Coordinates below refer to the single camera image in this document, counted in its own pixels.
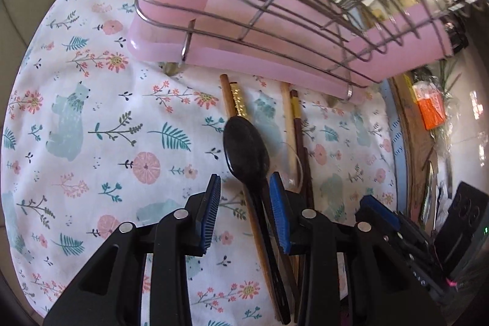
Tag black spoon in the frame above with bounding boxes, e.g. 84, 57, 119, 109
222, 117, 293, 324

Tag dark chopstick with gold band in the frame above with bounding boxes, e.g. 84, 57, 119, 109
289, 89, 314, 208

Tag floral printed tablecloth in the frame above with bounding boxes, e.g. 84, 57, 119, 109
0, 0, 400, 326

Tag light wooden chopstick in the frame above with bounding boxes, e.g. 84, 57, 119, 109
280, 82, 299, 185

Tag cardboard box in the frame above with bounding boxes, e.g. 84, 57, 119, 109
390, 74, 440, 227

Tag green scallions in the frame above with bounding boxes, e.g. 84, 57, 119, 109
414, 59, 465, 109

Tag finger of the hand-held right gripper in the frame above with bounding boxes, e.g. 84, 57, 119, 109
355, 195, 406, 240

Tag black box device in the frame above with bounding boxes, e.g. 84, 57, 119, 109
435, 181, 487, 273

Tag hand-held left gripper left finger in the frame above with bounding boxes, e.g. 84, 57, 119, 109
43, 173, 222, 326

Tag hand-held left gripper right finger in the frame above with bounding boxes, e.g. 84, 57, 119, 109
268, 172, 446, 326

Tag clear plastic spoon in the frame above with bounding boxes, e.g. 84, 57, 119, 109
273, 142, 308, 187

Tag orange packet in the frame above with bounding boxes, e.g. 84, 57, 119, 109
414, 82, 447, 131

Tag metal wire dish rack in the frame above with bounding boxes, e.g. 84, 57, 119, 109
133, 0, 489, 103

